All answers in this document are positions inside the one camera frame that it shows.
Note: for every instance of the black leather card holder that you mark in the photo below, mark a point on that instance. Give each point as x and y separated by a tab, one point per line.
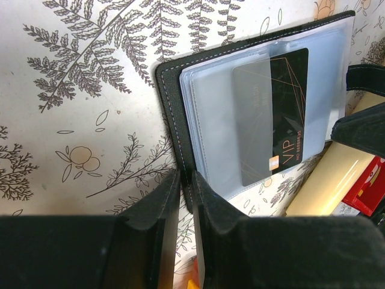
198	97

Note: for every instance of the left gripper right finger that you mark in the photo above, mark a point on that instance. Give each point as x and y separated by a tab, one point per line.
238	251

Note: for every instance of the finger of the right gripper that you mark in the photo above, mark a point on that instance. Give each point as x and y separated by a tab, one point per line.
363	130

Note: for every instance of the cream toy microphone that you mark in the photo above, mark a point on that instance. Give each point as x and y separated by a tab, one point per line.
335	174

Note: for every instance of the orange toy car block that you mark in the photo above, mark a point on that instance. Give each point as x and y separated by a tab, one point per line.
193	282

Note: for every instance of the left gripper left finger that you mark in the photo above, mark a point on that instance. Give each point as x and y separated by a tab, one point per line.
134	249

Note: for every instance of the red owl toy block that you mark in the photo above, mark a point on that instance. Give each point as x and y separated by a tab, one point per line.
368	191

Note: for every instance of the floral table mat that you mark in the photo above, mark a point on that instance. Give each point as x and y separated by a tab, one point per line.
83	127

